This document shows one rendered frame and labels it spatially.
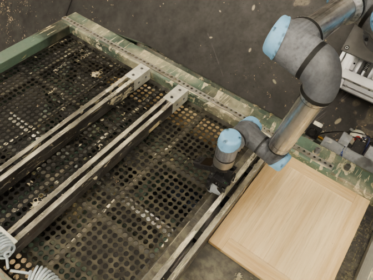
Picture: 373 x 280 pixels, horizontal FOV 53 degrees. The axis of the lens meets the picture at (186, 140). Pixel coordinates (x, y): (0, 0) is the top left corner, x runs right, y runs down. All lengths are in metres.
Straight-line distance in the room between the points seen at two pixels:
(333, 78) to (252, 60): 1.70
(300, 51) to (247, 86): 1.69
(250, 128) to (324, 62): 0.41
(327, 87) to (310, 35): 0.14
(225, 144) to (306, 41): 0.42
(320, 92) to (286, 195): 0.66
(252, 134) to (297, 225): 0.44
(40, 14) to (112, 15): 0.77
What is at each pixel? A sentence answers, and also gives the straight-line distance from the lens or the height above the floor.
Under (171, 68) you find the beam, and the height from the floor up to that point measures 0.84.
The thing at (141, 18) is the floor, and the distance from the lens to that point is 3.12.
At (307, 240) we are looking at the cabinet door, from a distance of 1.54.
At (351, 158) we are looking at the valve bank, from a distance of 1.88.
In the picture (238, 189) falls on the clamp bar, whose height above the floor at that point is 1.19.
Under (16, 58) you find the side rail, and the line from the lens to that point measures 2.15.
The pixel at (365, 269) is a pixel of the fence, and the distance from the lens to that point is 1.56.
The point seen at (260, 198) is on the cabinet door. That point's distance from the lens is 1.57.
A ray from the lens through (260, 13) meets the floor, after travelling 2.77.
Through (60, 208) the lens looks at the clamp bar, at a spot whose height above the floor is 1.54.
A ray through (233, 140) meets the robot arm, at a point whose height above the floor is 1.42.
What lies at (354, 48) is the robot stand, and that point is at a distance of 1.60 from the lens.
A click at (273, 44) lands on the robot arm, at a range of 1.06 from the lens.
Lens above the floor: 2.61
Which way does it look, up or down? 66 degrees down
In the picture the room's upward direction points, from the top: 98 degrees counter-clockwise
